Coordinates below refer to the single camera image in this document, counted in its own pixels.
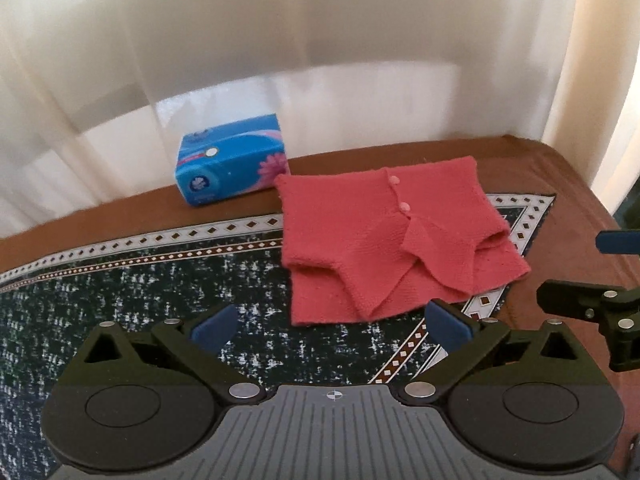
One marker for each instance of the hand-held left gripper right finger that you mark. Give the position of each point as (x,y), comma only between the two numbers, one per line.
(450,327)

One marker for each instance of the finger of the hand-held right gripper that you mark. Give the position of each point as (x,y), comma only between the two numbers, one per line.
(620,241)
(575,300)

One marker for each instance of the pink knitted cardigan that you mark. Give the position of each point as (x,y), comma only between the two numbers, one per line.
(360,230)

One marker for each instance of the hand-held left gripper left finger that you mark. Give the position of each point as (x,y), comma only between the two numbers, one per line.
(215,327)

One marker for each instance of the blue tissue box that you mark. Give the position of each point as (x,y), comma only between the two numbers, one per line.
(225,165)

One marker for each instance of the dark green patterned mat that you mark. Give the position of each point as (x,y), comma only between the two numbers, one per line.
(150,285)

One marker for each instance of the cream sheer curtain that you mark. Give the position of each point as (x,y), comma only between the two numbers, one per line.
(300,35)

